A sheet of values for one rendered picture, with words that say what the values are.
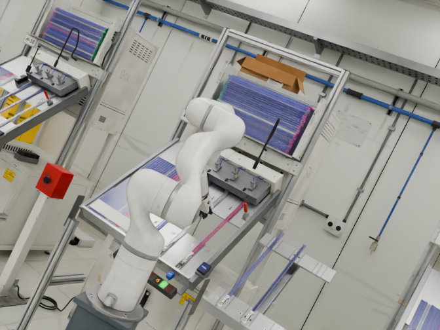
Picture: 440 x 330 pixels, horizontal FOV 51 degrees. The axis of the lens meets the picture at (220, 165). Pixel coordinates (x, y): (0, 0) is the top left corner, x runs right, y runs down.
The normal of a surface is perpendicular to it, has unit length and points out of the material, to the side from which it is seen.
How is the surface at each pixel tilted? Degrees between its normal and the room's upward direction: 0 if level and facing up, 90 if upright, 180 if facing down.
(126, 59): 90
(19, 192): 90
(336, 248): 90
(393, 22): 90
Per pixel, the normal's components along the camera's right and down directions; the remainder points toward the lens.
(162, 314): -0.40, -0.16
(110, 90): 0.80, 0.42
